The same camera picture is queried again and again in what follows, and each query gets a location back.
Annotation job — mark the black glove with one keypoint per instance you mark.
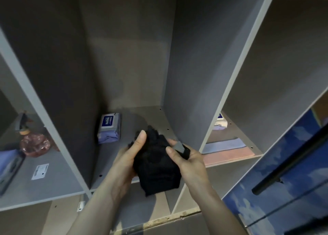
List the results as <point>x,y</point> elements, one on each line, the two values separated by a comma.
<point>156,165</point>

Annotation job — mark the person's left hand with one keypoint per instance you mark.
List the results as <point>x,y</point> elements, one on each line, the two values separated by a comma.
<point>123,170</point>

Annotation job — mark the small white tag sticker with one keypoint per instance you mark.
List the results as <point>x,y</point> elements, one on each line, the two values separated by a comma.
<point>81,206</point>

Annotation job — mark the white paper label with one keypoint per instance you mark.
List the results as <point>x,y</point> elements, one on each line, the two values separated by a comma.
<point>40,171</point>

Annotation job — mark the black metal bar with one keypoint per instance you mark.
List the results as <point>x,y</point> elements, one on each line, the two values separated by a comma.
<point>289,163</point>

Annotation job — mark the pink resistance band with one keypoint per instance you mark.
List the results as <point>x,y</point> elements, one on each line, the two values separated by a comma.
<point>230,156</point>

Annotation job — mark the grey cubby shelf unit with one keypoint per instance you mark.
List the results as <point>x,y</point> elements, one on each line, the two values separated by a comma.
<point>64,63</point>

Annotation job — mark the person's right hand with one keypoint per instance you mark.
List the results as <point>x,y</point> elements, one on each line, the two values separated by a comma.
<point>197,176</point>

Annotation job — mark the pink spray bottle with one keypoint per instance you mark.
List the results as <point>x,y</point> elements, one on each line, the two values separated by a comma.
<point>34,145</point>

